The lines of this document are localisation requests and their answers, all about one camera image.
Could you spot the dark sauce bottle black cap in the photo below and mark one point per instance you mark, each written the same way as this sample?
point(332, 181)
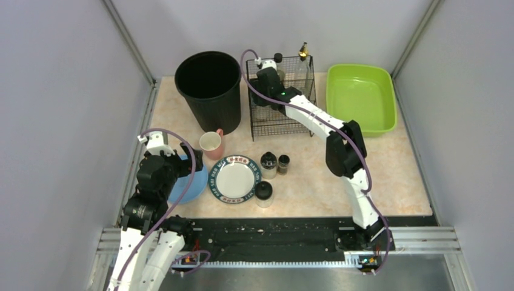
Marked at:
point(278, 58)

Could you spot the black wire mesh rack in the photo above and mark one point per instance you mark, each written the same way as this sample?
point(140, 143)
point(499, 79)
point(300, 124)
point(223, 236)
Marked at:
point(265, 121)

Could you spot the blue plastic plate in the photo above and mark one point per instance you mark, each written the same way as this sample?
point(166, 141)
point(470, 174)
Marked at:
point(196, 188)

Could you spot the pink ceramic mug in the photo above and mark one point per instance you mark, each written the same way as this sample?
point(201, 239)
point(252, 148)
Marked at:
point(211, 143)

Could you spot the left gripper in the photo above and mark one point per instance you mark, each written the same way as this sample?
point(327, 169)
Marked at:
point(186, 158)

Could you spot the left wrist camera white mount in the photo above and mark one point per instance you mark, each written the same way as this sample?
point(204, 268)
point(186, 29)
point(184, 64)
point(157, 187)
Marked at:
point(156, 143)

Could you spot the clear glass bottle gold cap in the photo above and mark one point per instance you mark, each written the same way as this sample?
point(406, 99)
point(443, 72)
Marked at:
point(302, 76)

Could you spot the black plastic waste bin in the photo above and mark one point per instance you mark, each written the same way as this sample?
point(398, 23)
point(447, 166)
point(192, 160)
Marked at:
point(210, 84)

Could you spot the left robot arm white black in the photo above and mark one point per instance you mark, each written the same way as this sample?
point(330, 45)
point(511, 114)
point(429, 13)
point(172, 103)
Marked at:
point(150, 238)

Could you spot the spice jar black lid front-left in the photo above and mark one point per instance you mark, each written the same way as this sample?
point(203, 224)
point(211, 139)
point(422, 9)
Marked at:
point(264, 194)

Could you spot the green plastic basin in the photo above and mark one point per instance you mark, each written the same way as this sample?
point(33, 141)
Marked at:
point(362, 93)

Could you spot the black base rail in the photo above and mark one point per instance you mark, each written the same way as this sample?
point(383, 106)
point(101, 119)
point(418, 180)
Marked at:
point(280, 240)

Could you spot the white plate with blue rim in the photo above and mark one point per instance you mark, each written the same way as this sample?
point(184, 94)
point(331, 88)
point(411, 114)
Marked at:
point(233, 178)

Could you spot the small dark spice jar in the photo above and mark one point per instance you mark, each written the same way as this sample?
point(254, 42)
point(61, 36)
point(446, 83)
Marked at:
point(283, 164)

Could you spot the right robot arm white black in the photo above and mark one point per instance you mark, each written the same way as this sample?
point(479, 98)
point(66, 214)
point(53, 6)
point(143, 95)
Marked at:
point(345, 154)

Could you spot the spice jar black lid rear-left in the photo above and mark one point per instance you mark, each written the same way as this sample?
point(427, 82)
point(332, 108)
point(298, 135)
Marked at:
point(268, 164)

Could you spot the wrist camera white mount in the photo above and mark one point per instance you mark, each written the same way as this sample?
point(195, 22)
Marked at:
point(156, 143)
point(265, 63)

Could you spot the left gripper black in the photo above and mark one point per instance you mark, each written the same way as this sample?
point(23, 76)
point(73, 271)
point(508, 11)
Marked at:
point(269, 83)

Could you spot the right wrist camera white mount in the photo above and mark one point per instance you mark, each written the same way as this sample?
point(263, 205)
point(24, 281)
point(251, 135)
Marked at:
point(265, 63)

